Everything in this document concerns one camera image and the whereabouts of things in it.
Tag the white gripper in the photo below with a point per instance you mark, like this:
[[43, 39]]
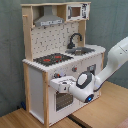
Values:
[[62, 84]]

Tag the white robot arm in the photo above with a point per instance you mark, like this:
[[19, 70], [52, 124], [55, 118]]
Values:
[[87, 84]]

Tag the wooden toy kitchen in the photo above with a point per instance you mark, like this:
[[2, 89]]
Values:
[[46, 40]]

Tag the left stove knob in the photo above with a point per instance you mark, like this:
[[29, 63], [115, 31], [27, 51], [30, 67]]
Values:
[[57, 75]]

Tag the toy oven door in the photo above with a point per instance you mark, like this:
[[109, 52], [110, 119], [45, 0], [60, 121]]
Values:
[[63, 100]]

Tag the black toy stovetop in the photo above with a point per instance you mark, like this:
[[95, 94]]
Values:
[[52, 59]]

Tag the grey toy sink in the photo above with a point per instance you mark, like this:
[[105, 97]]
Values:
[[79, 51]]

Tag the black toy faucet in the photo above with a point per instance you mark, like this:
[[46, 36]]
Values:
[[71, 42]]

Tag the grey range hood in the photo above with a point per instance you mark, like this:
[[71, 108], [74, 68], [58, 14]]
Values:
[[48, 18]]

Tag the toy microwave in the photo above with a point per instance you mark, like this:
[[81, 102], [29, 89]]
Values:
[[77, 11]]

